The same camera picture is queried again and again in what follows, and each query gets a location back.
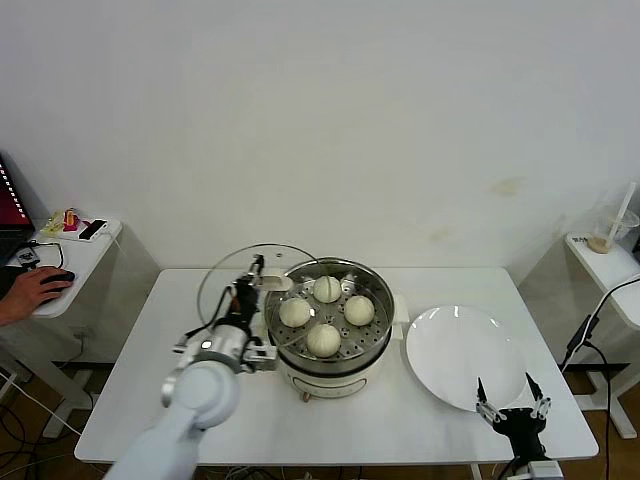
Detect round white plate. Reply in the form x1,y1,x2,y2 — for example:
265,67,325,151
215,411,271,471
405,305,530,414

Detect clear plastic drink cup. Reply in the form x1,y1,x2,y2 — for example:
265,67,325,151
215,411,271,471
593,209,640,255

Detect black cable with inline box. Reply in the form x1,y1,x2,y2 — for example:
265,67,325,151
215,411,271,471
559,277,640,480

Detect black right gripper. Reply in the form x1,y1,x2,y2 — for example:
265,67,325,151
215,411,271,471
475,372,553,457

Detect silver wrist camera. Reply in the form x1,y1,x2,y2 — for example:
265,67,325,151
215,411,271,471
528,459,564,480
240,343,279,374

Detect bare person forearm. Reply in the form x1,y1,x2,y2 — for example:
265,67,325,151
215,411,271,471
0,294,21,329

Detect black laptop computer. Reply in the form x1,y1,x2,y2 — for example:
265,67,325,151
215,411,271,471
0,152,37,269

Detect cream electric cooking pot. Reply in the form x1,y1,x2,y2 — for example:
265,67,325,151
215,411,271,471
262,294,409,404

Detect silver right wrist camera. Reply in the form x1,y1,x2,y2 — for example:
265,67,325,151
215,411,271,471
528,459,564,480

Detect bare person hand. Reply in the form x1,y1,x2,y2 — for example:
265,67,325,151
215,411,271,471
9,266,76,321

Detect white side desk with laptop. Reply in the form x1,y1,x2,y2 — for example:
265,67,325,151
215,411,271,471
0,218,161,439

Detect perforated steel steamer basket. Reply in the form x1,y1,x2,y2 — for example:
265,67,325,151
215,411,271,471
264,258,396,369

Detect thin black desk cable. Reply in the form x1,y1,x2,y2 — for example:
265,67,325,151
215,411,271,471
28,240,65,271

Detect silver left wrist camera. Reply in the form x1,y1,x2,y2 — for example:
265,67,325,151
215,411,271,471
240,343,279,374

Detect black and white small device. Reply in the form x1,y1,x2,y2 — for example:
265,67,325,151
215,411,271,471
78,218,110,241

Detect round glass pot lid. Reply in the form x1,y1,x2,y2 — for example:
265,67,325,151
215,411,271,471
197,243,334,349

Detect white steamed baozi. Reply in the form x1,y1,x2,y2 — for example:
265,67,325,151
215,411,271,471
306,323,343,358
313,275,343,305
343,295,376,326
279,298,312,327

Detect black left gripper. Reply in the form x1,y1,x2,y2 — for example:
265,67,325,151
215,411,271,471
226,254,267,327

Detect black computer mouse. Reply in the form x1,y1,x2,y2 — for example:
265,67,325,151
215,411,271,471
42,269,77,294

